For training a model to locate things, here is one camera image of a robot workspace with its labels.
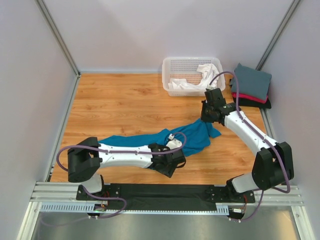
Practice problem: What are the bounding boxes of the blue t shirt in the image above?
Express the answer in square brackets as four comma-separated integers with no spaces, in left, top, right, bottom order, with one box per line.
[98,119,221,157]

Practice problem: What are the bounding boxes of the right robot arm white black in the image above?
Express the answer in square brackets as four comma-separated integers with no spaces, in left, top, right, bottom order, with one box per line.
[200,88,295,202]

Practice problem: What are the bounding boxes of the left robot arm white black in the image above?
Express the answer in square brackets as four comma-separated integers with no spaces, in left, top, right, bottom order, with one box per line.
[67,137,186,201]

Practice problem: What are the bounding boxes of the black folded t shirt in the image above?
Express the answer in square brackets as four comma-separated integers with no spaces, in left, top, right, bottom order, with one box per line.
[238,97,272,109]

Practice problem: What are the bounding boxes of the pink folded t shirt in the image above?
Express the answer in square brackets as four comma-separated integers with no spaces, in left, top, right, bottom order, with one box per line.
[238,93,268,104]

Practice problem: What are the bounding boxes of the white t shirt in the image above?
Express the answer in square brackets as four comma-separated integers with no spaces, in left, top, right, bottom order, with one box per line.
[168,63,226,91]

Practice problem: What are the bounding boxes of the grey folded t shirt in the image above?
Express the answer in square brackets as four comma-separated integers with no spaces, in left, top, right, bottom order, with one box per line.
[234,63,272,101]

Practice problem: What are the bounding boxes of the white plastic basket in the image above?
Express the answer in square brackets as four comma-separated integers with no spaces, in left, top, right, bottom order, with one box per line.
[162,57,226,97]

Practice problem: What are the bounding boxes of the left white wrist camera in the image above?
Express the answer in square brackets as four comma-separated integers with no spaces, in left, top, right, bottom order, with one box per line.
[165,134,183,150]

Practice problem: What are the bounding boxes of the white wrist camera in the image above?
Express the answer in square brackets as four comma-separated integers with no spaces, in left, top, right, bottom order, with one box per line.
[205,83,216,91]
[165,134,183,150]

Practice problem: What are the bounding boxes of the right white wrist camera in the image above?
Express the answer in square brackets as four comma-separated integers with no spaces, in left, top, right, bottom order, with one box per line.
[205,83,216,91]

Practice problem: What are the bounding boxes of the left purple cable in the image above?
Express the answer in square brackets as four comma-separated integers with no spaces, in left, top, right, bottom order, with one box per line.
[55,131,188,173]

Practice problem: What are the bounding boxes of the purple cable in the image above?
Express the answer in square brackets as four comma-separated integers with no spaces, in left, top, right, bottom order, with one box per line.
[55,131,188,173]
[208,71,292,195]

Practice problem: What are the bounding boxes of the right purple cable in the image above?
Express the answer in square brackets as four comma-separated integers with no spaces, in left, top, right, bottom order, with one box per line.
[208,71,292,195]

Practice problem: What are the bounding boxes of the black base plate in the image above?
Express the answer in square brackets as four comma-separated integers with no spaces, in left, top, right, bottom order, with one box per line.
[75,183,256,211]

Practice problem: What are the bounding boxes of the grey slotted cable duct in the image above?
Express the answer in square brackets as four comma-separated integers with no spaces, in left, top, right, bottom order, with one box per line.
[39,201,257,215]

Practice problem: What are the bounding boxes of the right aluminium frame post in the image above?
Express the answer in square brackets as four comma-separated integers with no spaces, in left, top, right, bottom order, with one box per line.
[255,0,302,71]

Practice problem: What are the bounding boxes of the aluminium frame post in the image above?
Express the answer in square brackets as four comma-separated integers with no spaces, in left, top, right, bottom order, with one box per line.
[255,0,302,71]
[34,0,81,77]

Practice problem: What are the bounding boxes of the left aluminium frame post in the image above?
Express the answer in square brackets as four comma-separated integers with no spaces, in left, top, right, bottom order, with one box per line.
[34,0,81,77]

